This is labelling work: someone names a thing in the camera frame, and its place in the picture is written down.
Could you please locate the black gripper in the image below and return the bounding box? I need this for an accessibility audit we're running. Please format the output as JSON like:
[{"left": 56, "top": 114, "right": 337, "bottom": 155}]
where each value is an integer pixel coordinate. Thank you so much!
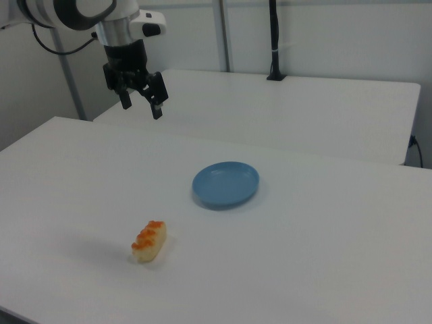
[{"left": 103, "top": 39, "right": 169, "bottom": 120}]

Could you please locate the toy bread with orange topping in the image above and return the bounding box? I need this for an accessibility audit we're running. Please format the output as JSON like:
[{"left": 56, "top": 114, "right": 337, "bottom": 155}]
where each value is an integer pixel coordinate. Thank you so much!
[{"left": 130, "top": 220, "right": 168, "bottom": 264}]

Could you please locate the blue plastic plate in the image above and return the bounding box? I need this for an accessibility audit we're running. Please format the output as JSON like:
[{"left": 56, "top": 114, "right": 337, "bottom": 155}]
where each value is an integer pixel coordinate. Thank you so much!
[{"left": 192, "top": 161, "right": 261, "bottom": 211}]

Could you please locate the grey metal corner post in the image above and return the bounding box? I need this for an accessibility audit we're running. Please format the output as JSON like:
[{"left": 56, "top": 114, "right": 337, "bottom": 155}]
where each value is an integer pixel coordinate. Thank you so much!
[{"left": 50, "top": 27, "right": 86, "bottom": 122}]

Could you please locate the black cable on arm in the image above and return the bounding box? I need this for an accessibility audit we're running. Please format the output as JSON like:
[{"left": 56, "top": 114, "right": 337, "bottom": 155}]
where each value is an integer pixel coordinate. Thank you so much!
[{"left": 31, "top": 22, "right": 99, "bottom": 55}]

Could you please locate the black camera stand pole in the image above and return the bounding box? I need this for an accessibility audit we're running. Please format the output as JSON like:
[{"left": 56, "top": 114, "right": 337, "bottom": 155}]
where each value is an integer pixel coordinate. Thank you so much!
[{"left": 266, "top": 0, "right": 288, "bottom": 82}]

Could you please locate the black cable beside table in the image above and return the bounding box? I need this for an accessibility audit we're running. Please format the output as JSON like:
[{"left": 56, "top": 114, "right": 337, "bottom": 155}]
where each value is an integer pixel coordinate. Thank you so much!
[{"left": 409, "top": 134, "right": 425, "bottom": 168}]

